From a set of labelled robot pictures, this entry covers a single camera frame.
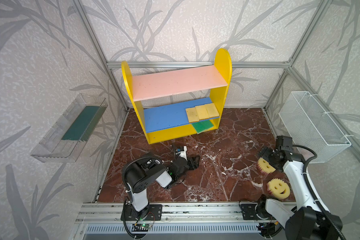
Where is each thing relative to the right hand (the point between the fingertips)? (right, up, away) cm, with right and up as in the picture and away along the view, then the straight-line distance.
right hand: (266, 152), depth 83 cm
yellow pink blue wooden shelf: (-56, +17, +11) cm, 60 cm away
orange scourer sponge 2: (-42, +22, +13) cm, 49 cm away
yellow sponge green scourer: (-34, +14, +22) cm, 43 cm away
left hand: (-37, -3, +7) cm, 38 cm away
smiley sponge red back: (+1, -9, +3) cm, 10 cm away
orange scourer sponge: (-35, +23, +13) cm, 44 cm away
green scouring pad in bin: (-90, +17, -17) cm, 93 cm away
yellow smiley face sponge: (+3, -17, -6) cm, 18 cm away
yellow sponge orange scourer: (-28, +25, +15) cm, 41 cm away
